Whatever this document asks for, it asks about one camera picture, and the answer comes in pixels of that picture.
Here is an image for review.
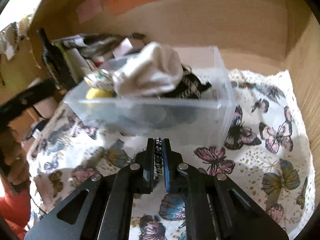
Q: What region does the clear plastic bag with cord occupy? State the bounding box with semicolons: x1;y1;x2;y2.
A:
170;64;212;99

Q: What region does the white folded card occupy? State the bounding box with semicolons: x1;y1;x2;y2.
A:
112;38;144;58

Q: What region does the clear plastic storage box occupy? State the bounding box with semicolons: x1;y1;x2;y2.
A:
63;46;236;147

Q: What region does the butterfly print lace cloth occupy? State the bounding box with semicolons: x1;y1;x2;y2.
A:
27;70;315;239

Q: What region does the dark wine bottle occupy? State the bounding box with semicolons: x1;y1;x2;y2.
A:
37;28;76;92

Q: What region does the stack of papers and booklets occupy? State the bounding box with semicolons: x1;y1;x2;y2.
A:
52;34;124;80

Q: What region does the yellow white felt ball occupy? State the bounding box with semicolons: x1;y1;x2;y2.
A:
86;88;113;100

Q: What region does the pink sticky note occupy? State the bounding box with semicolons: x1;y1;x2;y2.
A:
76;0;103;24

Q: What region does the person's left hand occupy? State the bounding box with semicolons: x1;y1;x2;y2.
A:
1;126;30;194

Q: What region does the white sock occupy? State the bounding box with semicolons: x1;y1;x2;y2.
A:
112;42;183;98

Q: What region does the black pouch with silver chain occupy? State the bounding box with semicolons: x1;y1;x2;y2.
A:
154;138;163;182

